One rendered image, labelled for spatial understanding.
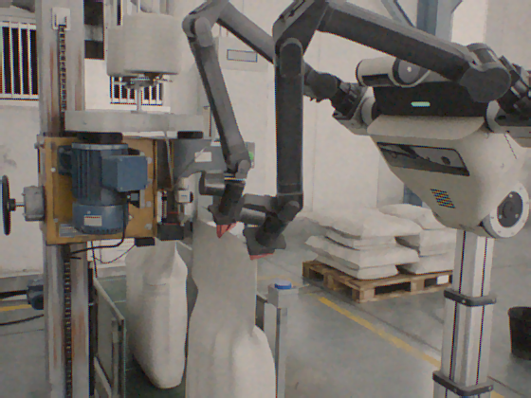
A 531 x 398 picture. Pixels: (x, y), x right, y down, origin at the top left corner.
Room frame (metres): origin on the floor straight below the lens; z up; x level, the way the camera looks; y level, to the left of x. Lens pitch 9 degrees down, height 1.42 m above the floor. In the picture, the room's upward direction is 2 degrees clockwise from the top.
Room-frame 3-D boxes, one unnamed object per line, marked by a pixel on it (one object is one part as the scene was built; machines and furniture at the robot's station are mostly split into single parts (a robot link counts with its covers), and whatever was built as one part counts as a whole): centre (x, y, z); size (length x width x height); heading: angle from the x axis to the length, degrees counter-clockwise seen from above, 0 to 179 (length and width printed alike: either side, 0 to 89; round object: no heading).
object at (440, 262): (4.80, -1.44, 0.20); 0.67 x 0.43 x 0.15; 118
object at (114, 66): (1.86, 0.46, 1.61); 0.15 x 0.14 x 0.17; 28
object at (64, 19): (1.67, 0.60, 1.68); 0.05 x 0.03 x 0.06; 118
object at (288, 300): (1.86, -0.07, 0.81); 0.08 x 0.08 x 0.06; 28
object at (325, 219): (4.85, -0.71, 0.56); 0.66 x 0.43 x 0.15; 115
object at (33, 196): (1.67, 0.71, 1.14); 0.11 x 0.06 x 0.11; 28
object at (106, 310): (2.24, 0.71, 0.54); 1.05 x 0.02 x 0.41; 28
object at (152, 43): (1.63, 0.34, 1.61); 0.17 x 0.17 x 0.17
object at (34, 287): (3.16, 1.30, 0.35); 0.30 x 0.15 x 0.15; 28
